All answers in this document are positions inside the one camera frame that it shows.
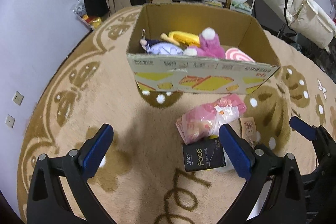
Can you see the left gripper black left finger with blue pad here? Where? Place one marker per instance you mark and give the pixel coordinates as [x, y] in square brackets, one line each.
[47, 201]

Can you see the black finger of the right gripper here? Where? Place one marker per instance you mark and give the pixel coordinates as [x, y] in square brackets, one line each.
[323, 143]

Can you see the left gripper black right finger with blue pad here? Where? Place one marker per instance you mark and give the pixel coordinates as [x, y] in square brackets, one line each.
[273, 191]

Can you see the black Face tissue pack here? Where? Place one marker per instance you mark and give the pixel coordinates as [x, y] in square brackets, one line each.
[206, 154]

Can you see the pink swirl plush toy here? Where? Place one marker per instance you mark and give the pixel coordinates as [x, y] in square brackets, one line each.
[237, 55]

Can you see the magenta plush toy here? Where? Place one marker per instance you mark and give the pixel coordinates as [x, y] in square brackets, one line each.
[209, 46]

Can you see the yellow plush toy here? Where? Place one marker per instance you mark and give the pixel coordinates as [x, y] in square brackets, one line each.
[181, 38]

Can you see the dark purple haired plush doll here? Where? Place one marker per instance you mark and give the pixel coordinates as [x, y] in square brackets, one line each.
[158, 47]

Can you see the beige paper tag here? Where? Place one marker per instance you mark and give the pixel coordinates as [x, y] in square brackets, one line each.
[249, 131]

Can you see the beige patterned round rug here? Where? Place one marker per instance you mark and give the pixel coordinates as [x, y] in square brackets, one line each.
[110, 79]

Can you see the open cardboard box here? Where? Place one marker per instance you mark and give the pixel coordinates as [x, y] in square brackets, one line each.
[242, 73]

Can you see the plastic bag of snacks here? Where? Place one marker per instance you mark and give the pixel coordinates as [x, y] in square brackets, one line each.
[92, 22]

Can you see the lower wall socket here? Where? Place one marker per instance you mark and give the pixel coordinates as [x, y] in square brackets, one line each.
[10, 121]

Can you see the wall socket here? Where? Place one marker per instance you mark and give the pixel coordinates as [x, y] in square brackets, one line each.
[18, 98]
[10, 121]

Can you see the upper wall socket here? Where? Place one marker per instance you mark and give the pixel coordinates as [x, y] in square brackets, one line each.
[18, 98]

